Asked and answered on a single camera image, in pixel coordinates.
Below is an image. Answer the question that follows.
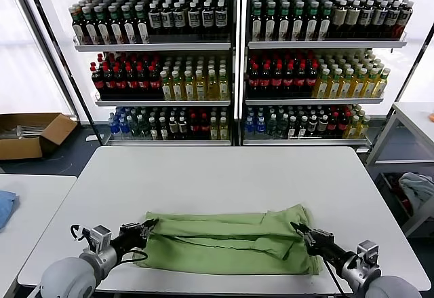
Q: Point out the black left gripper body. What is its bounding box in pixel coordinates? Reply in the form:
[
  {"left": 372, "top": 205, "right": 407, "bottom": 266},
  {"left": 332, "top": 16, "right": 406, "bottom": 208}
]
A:
[{"left": 118, "top": 222, "right": 147, "bottom": 248}]

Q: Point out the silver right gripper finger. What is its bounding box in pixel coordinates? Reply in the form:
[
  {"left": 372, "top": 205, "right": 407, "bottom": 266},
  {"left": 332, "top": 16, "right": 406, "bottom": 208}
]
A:
[
  {"left": 290, "top": 221, "right": 308, "bottom": 241},
  {"left": 297, "top": 223, "right": 318, "bottom": 236}
]

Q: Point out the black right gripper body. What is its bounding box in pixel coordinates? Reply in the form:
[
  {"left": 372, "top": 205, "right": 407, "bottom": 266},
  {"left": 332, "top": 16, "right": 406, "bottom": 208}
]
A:
[{"left": 302, "top": 229, "right": 336, "bottom": 257}]

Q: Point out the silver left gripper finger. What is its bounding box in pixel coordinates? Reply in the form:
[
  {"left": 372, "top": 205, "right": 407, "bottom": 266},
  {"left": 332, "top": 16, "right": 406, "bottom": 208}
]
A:
[
  {"left": 141, "top": 226, "right": 157, "bottom": 243},
  {"left": 137, "top": 218, "right": 159, "bottom": 231}
]

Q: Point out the green polo shirt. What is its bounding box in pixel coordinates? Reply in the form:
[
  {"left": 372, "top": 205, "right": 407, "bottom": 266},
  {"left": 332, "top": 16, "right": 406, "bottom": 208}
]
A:
[{"left": 132, "top": 204, "right": 323, "bottom": 276}]

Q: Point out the red fabric item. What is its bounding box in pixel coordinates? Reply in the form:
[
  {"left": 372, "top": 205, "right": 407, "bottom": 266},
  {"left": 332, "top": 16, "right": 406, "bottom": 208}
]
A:
[{"left": 388, "top": 174, "right": 413, "bottom": 216}]

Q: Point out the small red cap cola bottle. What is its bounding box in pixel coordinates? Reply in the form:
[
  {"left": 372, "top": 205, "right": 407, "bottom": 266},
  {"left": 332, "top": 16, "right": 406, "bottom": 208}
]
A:
[
  {"left": 199, "top": 113, "right": 210, "bottom": 139},
  {"left": 188, "top": 113, "right": 199, "bottom": 139},
  {"left": 338, "top": 111, "right": 349, "bottom": 136},
  {"left": 328, "top": 111, "right": 339, "bottom": 138}
]

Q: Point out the pale blue crumpled cloth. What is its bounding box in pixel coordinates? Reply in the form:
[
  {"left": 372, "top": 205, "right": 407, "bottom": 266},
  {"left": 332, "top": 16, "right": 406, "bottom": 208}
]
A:
[{"left": 398, "top": 172, "right": 434, "bottom": 210}]

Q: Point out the blue folded cloth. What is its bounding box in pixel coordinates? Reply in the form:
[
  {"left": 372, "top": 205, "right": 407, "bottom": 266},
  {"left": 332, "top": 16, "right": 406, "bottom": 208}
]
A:
[{"left": 0, "top": 190, "right": 20, "bottom": 233}]

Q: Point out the yellow tea bottle white cap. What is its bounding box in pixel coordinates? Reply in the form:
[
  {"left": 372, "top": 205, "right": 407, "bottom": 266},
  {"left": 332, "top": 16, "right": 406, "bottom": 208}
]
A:
[
  {"left": 315, "top": 69, "right": 330, "bottom": 99},
  {"left": 184, "top": 70, "right": 196, "bottom": 101},
  {"left": 159, "top": 70, "right": 172, "bottom": 101},
  {"left": 171, "top": 70, "right": 184, "bottom": 101},
  {"left": 352, "top": 69, "right": 368, "bottom": 99},
  {"left": 195, "top": 70, "right": 207, "bottom": 101},
  {"left": 340, "top": 69, "right": 355, "bottom": 99},
  {"left": 207, "top": 69, "right": 218, "bottom": 101},
  {"left": 218, "top": 69, "right": 230, "bottom": 101},
  {"left": 375, "top": 68, "right": 391, "bottom": 98},
  {"left": 364, "top": 69, "right": 380, "bottom": 99},
  {"left": 328, "top": 69, "right": 342, "bottom": 99}
]

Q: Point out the brown cardboard box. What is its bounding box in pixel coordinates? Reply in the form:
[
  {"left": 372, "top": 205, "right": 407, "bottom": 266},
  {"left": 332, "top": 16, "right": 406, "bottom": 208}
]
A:
[{"left": 0, "top": 113, "right": 79, "bottom": 162}]

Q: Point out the grey metal side table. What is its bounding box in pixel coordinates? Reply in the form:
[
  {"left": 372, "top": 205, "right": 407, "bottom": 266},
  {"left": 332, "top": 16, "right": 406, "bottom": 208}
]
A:
[{"left": 365, "top": 102, "right": 434, "bottom": 238}]

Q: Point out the grey metal shelving unit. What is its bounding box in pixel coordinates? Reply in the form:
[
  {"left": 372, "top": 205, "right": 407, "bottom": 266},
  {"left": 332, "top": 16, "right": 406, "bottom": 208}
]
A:
[
  {"left": 239, "top": 0, "right": 408, "bottom": 147},
  {"left": 49, "top": 0, "right": 238, "bottom": 147}
]

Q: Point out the green cap dark tea bottle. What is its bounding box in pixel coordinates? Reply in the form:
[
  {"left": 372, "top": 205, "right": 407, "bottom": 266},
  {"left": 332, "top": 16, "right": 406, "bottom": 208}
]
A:
[
  {"left": 134, "top": 4, "right": 150, "bottom": 44},
  {"left": 293, "top": 1, "right": 306, "bottom": 43},
  {"left": 94, "top": 4, "right": 111, "bottom": 45},
  {"left": 278, "top": 1, "right": 292, "bottom": 43},
  {"left": 264, "top": 1, "right": 277, "bottom": 43},
  {"left": 121, "top": 4, "right": 137, "bottom": 45},
  {"left": 82, "top": 5, "right": 98, "bottom": 45},
  {"left": 250, "top": 1, "right": 264, "bottom": 43},
  {"left": 307, "top": 1, "right": 320, "bottom": 43},
  {"left": 320, "top": 1, "right": 333, "bottom": 43},
  {"left": 70, "top": 5, "right": 85, "bottom": 45},
  {"left": 108, "top": 4, "right": 125, "bottom": 45}
]

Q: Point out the navy white label drink bottle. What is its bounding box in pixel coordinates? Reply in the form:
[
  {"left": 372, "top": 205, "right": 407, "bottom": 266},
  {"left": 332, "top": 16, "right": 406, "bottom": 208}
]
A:
[
  {"left": 386, "top": 1, "right": 401, "bottom": 39},
  {"left": 148, "top": 1, "right": 162, "bottom": 36},
  {"left": 359, "top": 1, "right": 374, "bottom": 39},
  {"left": 160, "top": 1, "right": 174, "bottom": 36},
  {"left": 397, "top": 1, "right": 414, "bottom": 39},
  {"left": 373, "top": 1, "right": 389, "bottom": 39},
  {"left": 188, "top": 1, "right": 201, "bottom": 36},
  {"left": 201, "top": 1, "right": 215, "bottom": 36},
  {"left": 214, "top": 1, "right": 228, "bottom": 36},
  {"left": 172, "top": 1, "right": 186, "bottom": 36}
]

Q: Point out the beige label dark drink bottle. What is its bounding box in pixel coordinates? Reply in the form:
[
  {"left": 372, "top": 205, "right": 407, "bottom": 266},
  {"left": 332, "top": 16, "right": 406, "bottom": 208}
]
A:
[
  {"left": 346, "top": 1, "right": 361, "bottom": 39},
  {"left": 332, "top": 1, "right": 349, "bottom": 39}
]

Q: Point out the long black left arm cable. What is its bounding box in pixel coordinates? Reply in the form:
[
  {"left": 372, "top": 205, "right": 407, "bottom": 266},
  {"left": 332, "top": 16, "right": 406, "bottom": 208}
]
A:
[{"left": 117, "top": 248, "right": 149, "bottom": 265}]

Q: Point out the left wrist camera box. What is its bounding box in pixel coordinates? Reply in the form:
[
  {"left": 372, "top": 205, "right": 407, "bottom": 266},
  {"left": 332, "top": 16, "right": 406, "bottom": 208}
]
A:
[{"left": 88, "top": 225, "right": 113, "bottom": 254}]

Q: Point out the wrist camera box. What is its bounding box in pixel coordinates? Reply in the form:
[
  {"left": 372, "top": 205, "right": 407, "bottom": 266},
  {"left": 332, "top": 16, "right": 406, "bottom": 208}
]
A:
[
  {"left": 88, "top": 225, "right": 113, "bottom": 254},
  {"left": 356, "top": 239, "right": 380, "bottom": 269}
]

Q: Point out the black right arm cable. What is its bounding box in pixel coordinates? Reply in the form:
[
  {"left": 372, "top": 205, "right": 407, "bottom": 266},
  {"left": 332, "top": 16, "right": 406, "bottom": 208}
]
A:
[{"left": 320, "top": 260, "right": 345, "bottom": 294}]

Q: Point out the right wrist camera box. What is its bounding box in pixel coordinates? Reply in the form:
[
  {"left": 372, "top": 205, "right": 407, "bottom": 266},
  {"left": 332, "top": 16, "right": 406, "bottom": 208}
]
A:
[{"left": 356, "top": 239, "right": 380, "bottom": 269}]

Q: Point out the short black left cable loop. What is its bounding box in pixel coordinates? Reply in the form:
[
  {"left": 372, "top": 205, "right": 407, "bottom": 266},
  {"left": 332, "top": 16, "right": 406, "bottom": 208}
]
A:
[{"left": 70, "top": 223, "right": 92, "bottom": 242}]

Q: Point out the black slanted frame pole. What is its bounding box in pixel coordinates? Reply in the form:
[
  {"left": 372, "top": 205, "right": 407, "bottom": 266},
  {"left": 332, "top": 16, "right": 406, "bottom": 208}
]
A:
[
  {"left": 18, "top": 0, "right": 105, "bottom": 145},
  {"left": 368, "top": 24, "right": 434, "bottom": 158}
]

